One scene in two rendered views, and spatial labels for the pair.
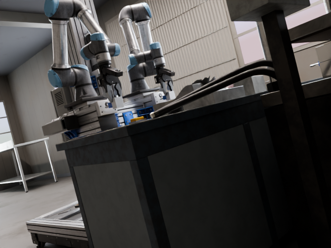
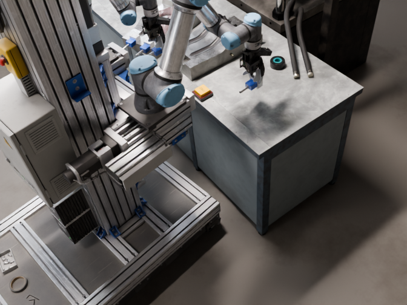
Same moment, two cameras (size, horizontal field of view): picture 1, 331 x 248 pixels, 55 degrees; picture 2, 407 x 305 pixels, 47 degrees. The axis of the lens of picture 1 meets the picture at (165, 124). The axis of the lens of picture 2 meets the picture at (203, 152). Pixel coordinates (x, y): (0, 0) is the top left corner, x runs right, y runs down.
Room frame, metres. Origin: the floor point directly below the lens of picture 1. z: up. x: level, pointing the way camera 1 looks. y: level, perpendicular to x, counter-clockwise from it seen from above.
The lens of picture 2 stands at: (1.70, 1.98, 2.44)
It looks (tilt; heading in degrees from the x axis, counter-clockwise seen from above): 49 degrees down; 278
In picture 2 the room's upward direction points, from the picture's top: 7 degrees counter-clockwise
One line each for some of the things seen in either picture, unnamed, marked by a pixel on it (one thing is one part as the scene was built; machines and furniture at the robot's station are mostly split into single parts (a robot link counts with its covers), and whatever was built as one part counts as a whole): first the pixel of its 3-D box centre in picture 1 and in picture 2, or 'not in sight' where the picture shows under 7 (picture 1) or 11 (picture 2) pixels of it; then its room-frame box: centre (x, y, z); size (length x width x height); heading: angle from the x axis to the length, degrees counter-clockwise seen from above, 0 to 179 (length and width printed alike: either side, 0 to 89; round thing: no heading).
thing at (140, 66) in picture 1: (136, 71); not in sight; (2.47, 0.12, 1.20); 0.13 x 0.12 x 0.14; 100
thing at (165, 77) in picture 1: (161, 74); (152, 25); (2.16, -0.06, 1.09); 0.09 x 0.08 x 0.12; 40
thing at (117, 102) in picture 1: (112, 104); (249, 85); (1.67, 0.24, 0.93); 0.13 x 0.05 x 0.05; 44
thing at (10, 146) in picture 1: (17, 165); not in sight; (7.69, 3.72, 0.58); 2.13 x 0.81 x 1.16; 47
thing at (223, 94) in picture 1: (195, 97); (213, 40); (1.87, -0.21, 0.87); 0.50 x 0.26 x 0.14; 39
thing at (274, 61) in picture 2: (175, 109); (277, 62); (1.52, -0.06, 0.82); 0.08 x 0.08 x 0.04
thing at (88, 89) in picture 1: (84, 92); (149, 94); (2.11, 0.46, 1.09); 0.15 x 0.15 x 0.10
